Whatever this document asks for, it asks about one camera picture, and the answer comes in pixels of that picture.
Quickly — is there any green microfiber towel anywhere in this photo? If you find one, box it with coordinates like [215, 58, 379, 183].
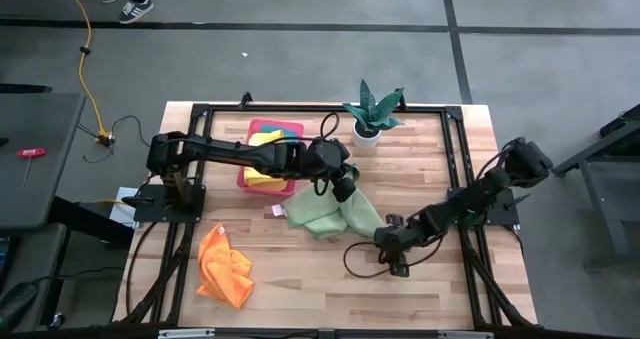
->
[271, 163, 385, 240]

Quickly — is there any yellow microfiber towel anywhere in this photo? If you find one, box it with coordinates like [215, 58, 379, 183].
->
[243, 128, 290, 193]

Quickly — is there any white box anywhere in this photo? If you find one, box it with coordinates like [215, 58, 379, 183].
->
[108, 186, 142, 229]

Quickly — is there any orange microfiber towel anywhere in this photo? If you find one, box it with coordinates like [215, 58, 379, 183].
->
[195, 222, 255, 311]

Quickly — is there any black rounded device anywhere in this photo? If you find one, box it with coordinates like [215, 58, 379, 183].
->
[0, 281, 40, 333]

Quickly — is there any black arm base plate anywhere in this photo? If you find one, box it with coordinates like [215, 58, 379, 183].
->
[133, 184, 206, 224]
[448, 186, 521, 228]

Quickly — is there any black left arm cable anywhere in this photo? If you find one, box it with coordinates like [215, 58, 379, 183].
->
[149, 112, 342, 196]

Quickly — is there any red-handled hex key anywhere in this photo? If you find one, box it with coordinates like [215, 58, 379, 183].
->
[16, 147, 49, 188]

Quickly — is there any dark grey cart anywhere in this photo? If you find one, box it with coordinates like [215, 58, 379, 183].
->
[0, 196, 136, 330]

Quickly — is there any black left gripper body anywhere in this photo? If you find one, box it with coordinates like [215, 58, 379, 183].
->
[304, 138, 351, 181]

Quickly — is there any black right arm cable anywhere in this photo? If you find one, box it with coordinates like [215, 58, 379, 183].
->
[342, 228, 444, 280]

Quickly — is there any pink plastic bin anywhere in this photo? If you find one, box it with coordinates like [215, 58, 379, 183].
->
[236, 118, 305, 198]

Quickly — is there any dark grey metal stand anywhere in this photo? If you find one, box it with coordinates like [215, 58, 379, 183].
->
[552, 103, 640, 268]

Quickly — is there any white plant pot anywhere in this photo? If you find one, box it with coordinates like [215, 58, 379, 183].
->
[351, 118, 383, 149]

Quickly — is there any grey side table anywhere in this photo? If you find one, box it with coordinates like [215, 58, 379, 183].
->
[0, 92, 87, 230]

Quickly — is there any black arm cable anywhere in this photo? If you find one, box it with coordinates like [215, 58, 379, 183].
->
[342, 228, 444, 280]
[149, 112, 342, 196]

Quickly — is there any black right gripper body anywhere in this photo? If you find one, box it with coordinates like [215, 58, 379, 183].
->
[373, 213, 439, 260]

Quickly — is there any yellow extension cable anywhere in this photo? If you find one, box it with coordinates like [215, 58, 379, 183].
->
[58, 0, 115, 148]

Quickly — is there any green snake plant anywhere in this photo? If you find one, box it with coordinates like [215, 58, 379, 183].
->
[342, 78, 405, 133]

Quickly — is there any silver metal bracket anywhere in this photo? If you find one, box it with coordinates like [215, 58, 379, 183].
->
[437, 330, 495, 339]
[157, 328, 216, 339]

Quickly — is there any black aluminium extrusion frame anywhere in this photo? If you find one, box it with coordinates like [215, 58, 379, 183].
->
[112, 92, 539, 333]

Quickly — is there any person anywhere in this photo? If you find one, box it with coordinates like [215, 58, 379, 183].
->
[98, 0, 155, 25]

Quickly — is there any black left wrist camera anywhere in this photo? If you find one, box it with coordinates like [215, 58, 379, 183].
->
[331, 177, 358, 204]

